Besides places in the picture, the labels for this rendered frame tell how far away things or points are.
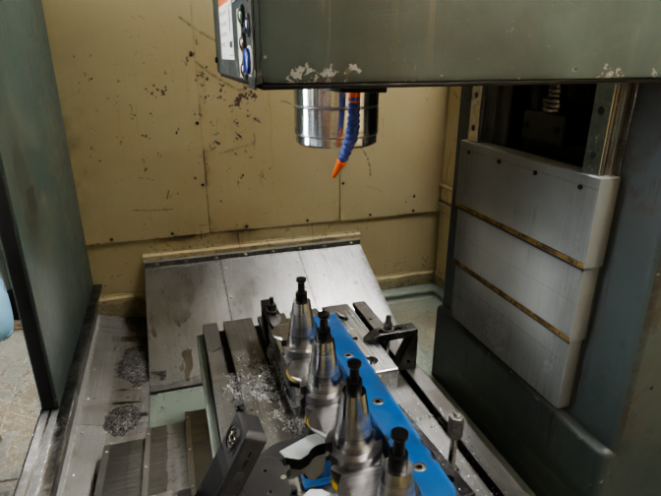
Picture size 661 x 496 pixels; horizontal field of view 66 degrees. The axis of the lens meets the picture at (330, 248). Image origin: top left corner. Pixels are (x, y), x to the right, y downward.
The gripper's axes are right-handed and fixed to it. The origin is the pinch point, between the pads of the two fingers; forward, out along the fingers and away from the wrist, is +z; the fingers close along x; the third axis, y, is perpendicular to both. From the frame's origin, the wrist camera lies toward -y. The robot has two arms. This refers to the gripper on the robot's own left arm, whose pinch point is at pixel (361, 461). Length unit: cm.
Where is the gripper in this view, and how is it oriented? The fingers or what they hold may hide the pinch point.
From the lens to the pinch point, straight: 62.5
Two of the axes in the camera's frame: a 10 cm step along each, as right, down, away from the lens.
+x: 3.0, 3.3, -8.9
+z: 9.5, -1.5, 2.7
